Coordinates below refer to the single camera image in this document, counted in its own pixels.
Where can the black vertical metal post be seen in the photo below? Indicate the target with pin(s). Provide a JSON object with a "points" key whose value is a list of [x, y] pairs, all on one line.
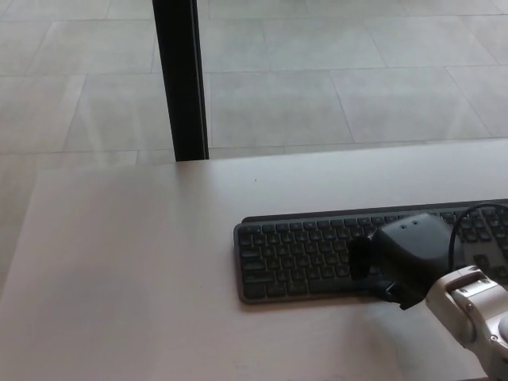
{"points": [[180, 79]]}

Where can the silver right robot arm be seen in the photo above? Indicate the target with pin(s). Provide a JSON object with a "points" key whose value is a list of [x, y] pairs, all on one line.
{"points": [[472, 309]]}

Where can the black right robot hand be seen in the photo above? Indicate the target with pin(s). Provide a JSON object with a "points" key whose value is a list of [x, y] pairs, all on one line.
{"points": [[412, 254]]}

